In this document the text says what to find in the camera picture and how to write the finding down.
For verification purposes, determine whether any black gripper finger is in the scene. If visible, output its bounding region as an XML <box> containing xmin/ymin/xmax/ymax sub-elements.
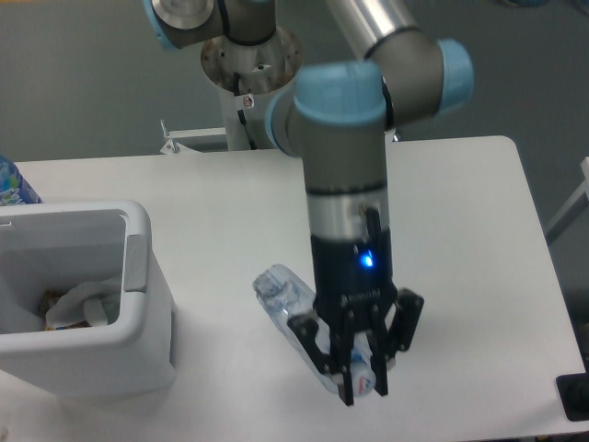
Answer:
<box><xmin>366</xmin><ymin>288</ymin><xmax>424</xmax><ymax>397</ymax></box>
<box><xmin>287</xmin><ymin>309</ymin><xmax>354</xmax><ymax>406</ymax></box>

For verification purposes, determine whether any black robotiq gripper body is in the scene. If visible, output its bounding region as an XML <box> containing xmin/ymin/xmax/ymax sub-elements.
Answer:
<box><xmin>310</xmin><ymin>228</ymin><xmax>398</xmax><ymax>335</ymax></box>

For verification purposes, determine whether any crushed clear plastic bottle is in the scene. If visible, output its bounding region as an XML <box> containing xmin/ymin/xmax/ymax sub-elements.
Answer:
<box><xmin>252</xmin><ymin>264</ymin><xmax>395</xmax><ymax>405</ymax></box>

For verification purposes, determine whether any white plastic bag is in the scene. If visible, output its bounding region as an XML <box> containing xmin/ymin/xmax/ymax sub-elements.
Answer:
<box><xmin>61</xmin><ymin>276</ymin><xmax>121</xmax><ymax>327</ymax></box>

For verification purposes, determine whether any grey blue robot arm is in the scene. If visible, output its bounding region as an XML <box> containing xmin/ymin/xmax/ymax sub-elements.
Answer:
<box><xmin>144</xmin><ymin>1</ymin><xmax>474</xmax><ymax>405</ymax></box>

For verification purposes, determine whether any white plastic trash can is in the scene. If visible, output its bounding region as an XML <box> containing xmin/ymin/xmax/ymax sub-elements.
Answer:
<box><xmin>1</xmin><ymin>201</ymin><xmax>176</xmax><ymax>397</ymax></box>

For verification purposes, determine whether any black clamp at table edge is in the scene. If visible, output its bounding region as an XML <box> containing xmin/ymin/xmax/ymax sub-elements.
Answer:
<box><xmin>556</xmin><ymin>373</ymin><xmax>588</xmax><ymax>422</ymax></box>

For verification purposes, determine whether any colourful snack wrapper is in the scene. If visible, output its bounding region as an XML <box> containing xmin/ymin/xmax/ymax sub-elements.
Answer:
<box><xmin>39</xmin><ymin>290</ymin><xmax>90</xmax><ymax>332</ymax></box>

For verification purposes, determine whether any blue labelled bottle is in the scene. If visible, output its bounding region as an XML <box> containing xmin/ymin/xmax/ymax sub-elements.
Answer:
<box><xmin>1</xmin><ymin>156</ymin><xmax>42</xmax><ymax>206</ymax></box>

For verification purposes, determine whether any black cable on pedestal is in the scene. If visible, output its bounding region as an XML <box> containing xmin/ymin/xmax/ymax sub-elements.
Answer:
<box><xmin>232</xmin><ymin>71</ymin><xmax>258</xmax><ymax>151</ymax></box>

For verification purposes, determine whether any white pedestal base frame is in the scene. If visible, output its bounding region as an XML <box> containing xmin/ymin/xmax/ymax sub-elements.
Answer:
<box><xmin>159</xmin><ymin>120</ymin><xmax>228</xmax><ymax>155</ymax></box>

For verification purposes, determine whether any white frame at right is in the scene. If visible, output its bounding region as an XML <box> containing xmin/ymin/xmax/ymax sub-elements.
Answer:
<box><xmin>545</xmin><ymin>157</ymin><xmax>588</xmax><ymax>246</ymax></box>

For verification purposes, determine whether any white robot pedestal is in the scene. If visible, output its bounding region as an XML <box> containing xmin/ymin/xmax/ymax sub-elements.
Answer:
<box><xmin>201</xmin><ymin>27</ymin><xmax>303</xmax><ymax>151</ymax></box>

